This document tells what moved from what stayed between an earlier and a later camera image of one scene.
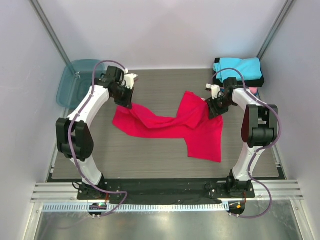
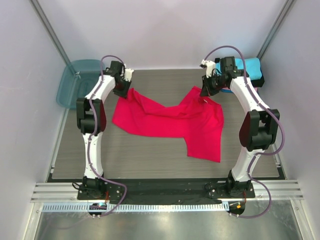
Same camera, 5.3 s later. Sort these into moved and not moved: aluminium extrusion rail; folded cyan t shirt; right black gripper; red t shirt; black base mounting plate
Moved: right black gripper; red t shirt
Not moved: aluminium extrusion rail; black base mounting plate; folded cyan t shirt
